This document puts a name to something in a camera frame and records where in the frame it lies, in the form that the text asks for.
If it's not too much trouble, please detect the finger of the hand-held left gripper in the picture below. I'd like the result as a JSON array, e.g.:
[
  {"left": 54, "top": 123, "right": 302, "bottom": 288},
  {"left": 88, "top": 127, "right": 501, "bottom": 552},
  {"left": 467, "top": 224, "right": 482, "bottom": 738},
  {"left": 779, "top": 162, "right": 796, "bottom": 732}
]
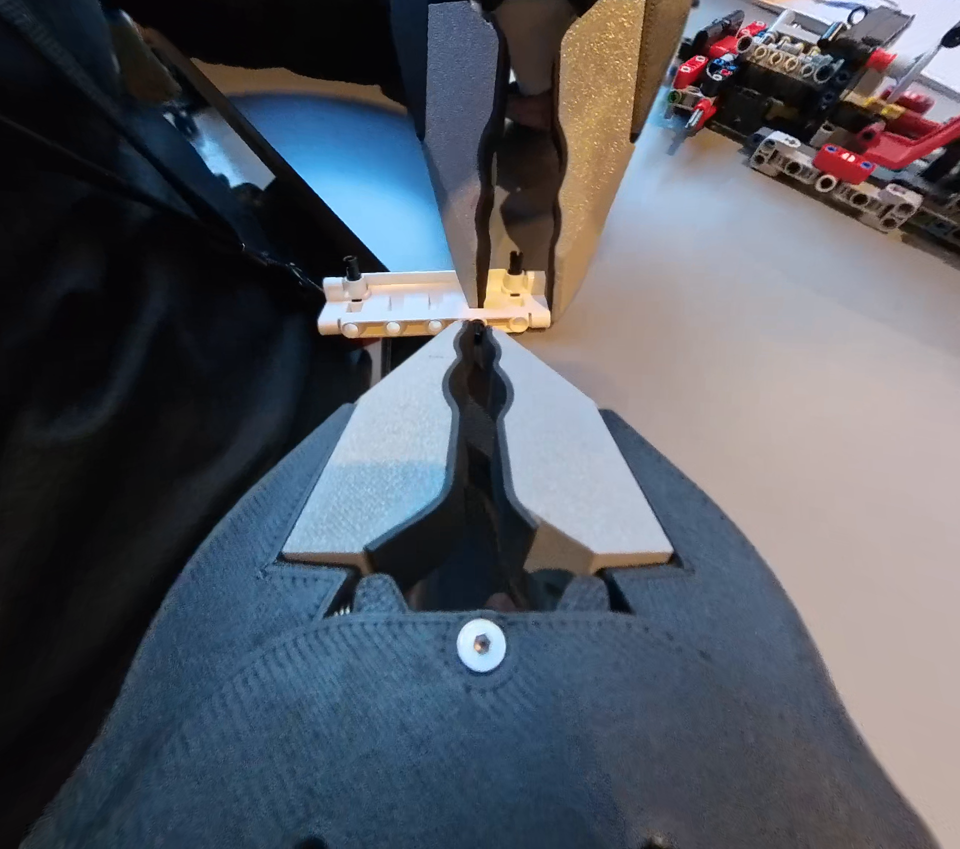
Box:
[
  {"left": 424, "top": 0, "right": 505, "bottom": 310},
  {"left": 546, "top": 0, "right": 649, "bottom": 319}
]

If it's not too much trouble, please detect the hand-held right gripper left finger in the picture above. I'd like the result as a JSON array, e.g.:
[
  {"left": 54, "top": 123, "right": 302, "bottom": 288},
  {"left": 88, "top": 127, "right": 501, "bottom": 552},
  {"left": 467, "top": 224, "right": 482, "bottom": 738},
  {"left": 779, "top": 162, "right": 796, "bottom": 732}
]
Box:
[{"left": 282, "top": 322, "right": 481, "bottom": 599}]

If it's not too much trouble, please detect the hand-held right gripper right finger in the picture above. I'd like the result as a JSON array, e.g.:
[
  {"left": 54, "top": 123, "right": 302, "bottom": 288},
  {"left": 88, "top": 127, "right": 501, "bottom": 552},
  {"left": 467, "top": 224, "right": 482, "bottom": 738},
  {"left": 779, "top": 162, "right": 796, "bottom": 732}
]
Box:
[{"left": 483, "top": 324, "right": 675, "bottom": 578}]

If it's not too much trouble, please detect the white building brick panel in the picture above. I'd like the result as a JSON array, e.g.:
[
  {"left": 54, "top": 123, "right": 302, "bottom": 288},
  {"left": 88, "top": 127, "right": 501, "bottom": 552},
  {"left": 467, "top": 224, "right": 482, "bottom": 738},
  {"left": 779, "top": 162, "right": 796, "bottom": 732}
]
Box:
[{"left": 316, "top": 267, "right": 552, "bottom": 339}]

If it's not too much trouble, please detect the building brick toy car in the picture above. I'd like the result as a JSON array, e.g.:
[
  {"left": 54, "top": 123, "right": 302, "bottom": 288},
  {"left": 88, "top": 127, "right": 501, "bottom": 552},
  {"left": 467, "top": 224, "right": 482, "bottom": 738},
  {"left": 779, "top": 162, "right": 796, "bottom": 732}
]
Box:
[{"left": 663, "top": 9, "right": 960, "bottom": 250}]

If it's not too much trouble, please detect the person's dark clothing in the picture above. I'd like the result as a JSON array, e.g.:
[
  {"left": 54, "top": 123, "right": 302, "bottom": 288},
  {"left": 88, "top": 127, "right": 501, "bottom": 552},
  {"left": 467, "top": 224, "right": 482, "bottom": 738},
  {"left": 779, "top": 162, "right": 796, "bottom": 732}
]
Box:
[{"left": 0, "top": 0, "right": 421, "bottom": 813}]

